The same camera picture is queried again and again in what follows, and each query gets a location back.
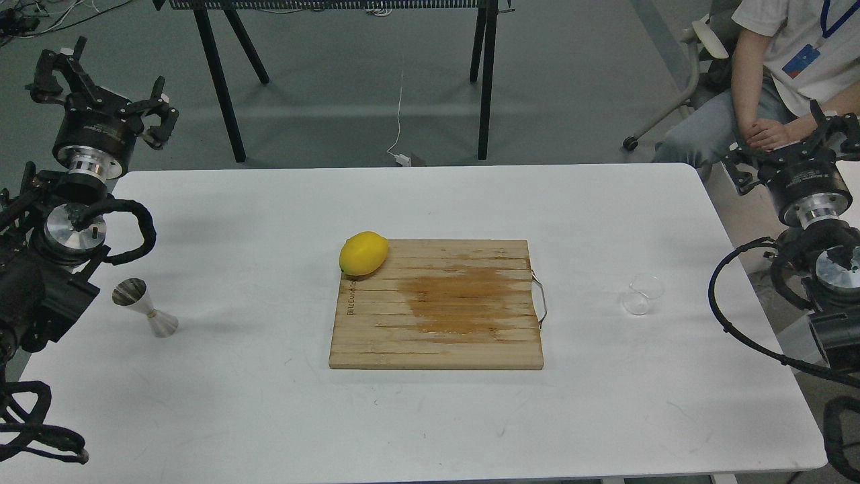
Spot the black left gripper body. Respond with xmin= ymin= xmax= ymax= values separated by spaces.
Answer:
xmin=52 ymin=93 xmax=142 ymax=179

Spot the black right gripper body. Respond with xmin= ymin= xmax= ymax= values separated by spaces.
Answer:
xmin=759 ymin=149 xmax=853 ymax=227

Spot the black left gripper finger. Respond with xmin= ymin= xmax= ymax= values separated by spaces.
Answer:
xmin=125 ymin=76 xmax=179 ymax=150
xmin=26 ymin=36 xmax=95 ymax=106

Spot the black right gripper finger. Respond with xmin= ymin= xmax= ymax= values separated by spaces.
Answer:
xmin=722 ymin=145 xmax=780 ymax=196
xmin=808 ymin=100 xmax=859 ymax=162

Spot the steel double jigger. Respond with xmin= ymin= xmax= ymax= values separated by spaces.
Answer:
xmin=111 ymin=278 xmax=179 ymax=338

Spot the clear glass measuring cup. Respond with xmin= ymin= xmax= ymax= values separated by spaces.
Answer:
xmin=620 ymin=273 xmax=664 ymax=316

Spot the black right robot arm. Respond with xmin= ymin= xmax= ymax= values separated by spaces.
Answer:
xmin=707 ymin=100 xmax=859 ymax=389

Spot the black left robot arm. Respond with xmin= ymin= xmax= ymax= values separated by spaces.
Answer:
xmin=1 ymin=37 xmax=179 ymax=368

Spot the seated person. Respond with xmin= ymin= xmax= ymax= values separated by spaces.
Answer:
xmin=653 ymin=1 xmax=859 ymax=168

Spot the grey office chair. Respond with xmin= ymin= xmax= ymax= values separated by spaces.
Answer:
xmin=621 ymin=1 xmax=740 ymax=151

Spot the yellow lemon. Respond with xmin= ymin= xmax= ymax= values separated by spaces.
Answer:
xmin=340 ymin=232 xmax=389 ymax=276

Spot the wooden cutting board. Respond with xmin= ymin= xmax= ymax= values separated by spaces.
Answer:
xmin=329 ymin=239 xmax=544 ymax=370

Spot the floor cable bundle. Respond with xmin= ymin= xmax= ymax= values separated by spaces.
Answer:
xmin=0 ymin=0 xmax=135 ymax=41

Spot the white cable with plug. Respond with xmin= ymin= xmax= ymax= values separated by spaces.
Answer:
xmin=386 ymin=71 xmax=412 ymax=167

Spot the black metal frame table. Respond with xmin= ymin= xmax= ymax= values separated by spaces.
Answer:
xmin=153 ymin=1 xmax=514 ymax=163

